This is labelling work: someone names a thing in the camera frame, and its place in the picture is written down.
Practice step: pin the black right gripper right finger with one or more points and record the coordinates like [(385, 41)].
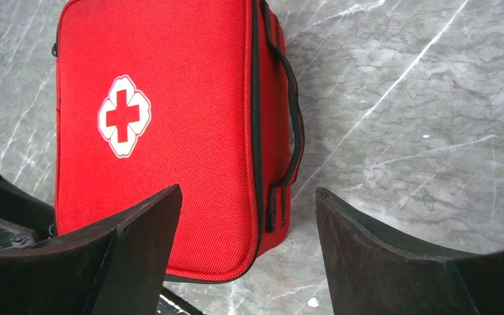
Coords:
[(373, 268)]

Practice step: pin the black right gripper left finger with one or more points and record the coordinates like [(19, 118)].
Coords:
[(113, 266)]

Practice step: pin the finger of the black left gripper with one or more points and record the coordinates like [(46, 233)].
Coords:
[(24, 219)]

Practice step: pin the red medicine kit case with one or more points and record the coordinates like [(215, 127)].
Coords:
[(195, 93)]

